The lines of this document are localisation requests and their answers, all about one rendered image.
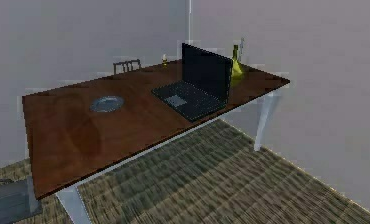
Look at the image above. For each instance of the dark wooden chair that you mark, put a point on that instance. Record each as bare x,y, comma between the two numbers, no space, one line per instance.
127,66

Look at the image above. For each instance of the grey round plate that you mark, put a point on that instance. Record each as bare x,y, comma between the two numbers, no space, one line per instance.
107,103

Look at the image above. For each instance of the black laptop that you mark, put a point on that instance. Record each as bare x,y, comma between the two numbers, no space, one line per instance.
199,83

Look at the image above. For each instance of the clear thin bottle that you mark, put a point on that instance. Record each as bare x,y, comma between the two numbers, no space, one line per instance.
241,50

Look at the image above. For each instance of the brown wooden table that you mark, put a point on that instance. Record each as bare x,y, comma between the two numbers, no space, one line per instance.
76,140

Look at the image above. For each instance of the green glass bottle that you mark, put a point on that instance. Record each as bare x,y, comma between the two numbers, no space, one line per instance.
236,68

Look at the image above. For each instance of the grey box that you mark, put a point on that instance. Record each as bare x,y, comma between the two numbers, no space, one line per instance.
11,200

